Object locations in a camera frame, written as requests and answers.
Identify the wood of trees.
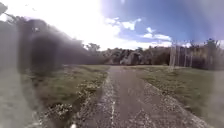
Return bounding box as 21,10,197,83
84,38,224,71

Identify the grey gravel path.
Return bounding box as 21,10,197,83
72,65,214,128

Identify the grass verge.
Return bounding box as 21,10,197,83
0,64,111,128

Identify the grass playing field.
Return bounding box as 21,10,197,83
124,64,224,128

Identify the row of dark trees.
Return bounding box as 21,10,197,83
0,13,104,73

